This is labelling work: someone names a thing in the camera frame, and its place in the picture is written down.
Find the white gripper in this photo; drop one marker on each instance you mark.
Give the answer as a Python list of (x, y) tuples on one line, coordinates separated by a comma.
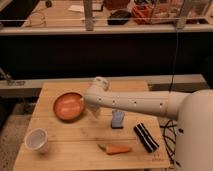
[(94, 110)]

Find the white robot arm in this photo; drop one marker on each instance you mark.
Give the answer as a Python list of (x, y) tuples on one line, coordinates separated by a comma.
[(192, 111)]

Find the orange bowl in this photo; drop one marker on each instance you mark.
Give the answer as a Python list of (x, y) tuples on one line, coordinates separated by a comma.
[(68, 106)]

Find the blue sponge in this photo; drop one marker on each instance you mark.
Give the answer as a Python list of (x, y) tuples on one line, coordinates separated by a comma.
[(117, 119)]

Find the orange toy carrot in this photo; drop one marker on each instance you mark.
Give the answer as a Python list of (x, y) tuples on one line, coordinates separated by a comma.
[(114, 149)]

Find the black white striped block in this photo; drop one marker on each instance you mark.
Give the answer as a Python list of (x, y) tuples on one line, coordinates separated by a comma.
[(145, 138)]

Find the clear plastic cup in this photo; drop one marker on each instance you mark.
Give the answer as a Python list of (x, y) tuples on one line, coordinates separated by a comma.
[(37, 140)]

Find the metal clamp at left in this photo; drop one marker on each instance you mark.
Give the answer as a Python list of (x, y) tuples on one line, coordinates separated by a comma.
[(9, 80)]

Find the black pouch on bench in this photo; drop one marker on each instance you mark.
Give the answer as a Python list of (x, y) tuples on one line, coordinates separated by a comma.
[(119, 17)]

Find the white paper on bench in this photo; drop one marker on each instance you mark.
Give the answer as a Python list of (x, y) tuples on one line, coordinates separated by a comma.
[(76, 8)]

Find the orange basket on bench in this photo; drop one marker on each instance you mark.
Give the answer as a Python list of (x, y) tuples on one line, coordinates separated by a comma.
[(141, 14)]

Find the grey metal post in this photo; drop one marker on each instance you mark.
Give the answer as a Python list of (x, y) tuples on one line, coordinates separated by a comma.
[(88, 14)]

